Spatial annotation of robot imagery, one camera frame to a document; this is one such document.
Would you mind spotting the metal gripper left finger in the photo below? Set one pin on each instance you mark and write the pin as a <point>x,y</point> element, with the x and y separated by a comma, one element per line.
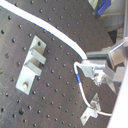
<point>98,71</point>

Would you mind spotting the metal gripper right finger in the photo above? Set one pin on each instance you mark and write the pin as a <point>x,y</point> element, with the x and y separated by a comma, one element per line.
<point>103,54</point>

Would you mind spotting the blue object in background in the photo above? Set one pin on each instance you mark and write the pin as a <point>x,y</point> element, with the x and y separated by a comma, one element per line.
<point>103,6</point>

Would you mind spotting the thin white wire blue band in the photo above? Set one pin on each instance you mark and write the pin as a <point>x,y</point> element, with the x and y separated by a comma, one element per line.
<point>76,65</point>

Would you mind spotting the small metal bracket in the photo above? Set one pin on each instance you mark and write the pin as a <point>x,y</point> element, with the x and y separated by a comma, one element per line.
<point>93,110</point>

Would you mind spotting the metal cable routing clip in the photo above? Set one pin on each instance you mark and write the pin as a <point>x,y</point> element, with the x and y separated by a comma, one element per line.
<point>30,68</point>

